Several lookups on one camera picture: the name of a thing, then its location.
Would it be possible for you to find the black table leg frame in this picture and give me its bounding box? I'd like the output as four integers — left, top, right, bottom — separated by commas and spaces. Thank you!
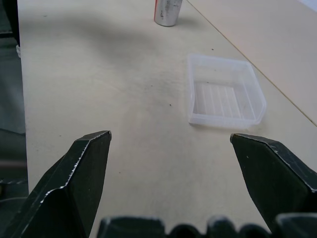
0, 0, 21, 58

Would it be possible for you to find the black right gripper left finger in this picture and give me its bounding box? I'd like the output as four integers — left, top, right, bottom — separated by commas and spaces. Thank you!
0, 130, 112, 238

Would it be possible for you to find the clear plastic tray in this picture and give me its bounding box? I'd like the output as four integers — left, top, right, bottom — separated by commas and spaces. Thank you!
187, 53, 267, 129

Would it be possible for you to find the silver metal can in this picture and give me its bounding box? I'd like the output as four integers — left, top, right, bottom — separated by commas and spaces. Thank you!
154, 0, 183, 27

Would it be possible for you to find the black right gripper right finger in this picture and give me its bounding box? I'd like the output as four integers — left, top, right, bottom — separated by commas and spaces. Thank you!
230, 133, 317, 234

